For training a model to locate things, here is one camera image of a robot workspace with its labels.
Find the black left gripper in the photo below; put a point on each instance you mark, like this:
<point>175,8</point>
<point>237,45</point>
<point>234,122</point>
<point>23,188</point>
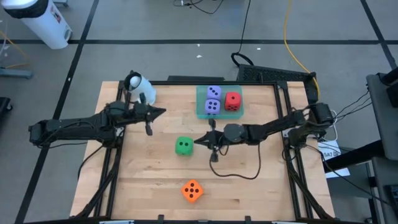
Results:
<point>143,112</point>

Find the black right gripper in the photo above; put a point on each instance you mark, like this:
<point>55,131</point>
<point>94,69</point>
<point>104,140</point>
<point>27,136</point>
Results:
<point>219,140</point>

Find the green foam die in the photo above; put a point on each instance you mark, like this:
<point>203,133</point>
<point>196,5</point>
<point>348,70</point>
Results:
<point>184,146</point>

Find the purple foam die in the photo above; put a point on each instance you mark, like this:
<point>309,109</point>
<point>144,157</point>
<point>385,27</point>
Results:
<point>214,92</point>
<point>212,107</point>

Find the red foam die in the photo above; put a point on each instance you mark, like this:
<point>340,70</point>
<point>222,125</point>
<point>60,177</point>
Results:
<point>233,101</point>

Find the orange foam die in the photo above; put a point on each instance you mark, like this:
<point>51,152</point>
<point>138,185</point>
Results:
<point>192,190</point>

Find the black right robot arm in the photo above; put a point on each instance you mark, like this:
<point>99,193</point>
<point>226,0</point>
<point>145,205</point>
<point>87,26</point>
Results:
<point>267,130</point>

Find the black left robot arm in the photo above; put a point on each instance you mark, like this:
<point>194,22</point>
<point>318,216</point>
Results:
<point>77,127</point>

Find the teal translucent plastic bin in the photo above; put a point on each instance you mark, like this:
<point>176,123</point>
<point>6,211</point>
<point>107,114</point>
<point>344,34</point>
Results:
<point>200,116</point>

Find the white paper label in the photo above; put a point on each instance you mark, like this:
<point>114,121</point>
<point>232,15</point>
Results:
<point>331,154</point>

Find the white cylindrical waste bin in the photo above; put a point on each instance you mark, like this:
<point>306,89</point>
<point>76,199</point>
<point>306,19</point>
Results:
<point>43,21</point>

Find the grey stand base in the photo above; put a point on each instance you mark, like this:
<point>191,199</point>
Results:
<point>15,73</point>

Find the grey cart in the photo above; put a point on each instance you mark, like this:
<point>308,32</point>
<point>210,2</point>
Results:
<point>384,124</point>

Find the white camera on stand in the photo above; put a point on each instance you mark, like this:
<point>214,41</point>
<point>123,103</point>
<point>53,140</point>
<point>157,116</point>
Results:
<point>143,88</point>

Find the black aluminium table frame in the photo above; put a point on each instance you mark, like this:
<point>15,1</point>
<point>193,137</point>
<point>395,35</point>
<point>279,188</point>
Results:
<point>277,124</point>

